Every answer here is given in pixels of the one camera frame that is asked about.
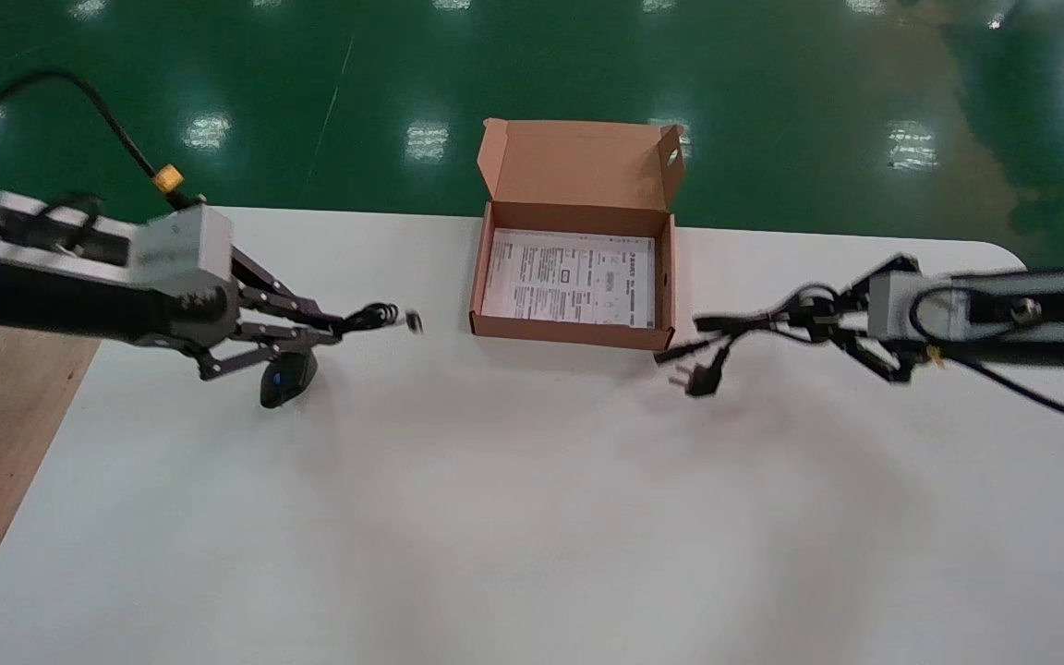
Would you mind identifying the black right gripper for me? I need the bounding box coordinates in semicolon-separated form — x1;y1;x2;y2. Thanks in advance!
772;253;937;385

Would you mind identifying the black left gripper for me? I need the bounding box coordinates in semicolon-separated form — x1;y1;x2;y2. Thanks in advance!
130;247;345;382

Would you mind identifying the black computer mouse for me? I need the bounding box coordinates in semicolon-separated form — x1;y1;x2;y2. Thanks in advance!
259;348;320;410

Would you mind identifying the thin black USB cable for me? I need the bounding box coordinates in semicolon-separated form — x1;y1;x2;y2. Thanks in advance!
336;302;425;336

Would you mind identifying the black power cable with plug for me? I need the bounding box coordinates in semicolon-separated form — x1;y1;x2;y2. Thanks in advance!
654;286;845;399

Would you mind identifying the open brown cardboard box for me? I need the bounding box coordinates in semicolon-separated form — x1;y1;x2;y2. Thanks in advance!
470;117;687;352

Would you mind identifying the white printed manual sheet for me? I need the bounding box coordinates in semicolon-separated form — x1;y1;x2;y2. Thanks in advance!
482;228;659;330

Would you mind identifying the black yellow-tagged right arm cable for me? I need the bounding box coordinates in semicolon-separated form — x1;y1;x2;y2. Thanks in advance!
909;284;1064;434

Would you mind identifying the black yellow-tagged arm cable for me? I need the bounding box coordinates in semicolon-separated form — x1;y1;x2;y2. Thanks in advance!
0;71;207;211
909;284;1064;434

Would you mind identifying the black yellow-tagged left arm cable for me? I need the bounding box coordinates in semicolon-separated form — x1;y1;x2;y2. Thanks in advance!
0;71;207;211

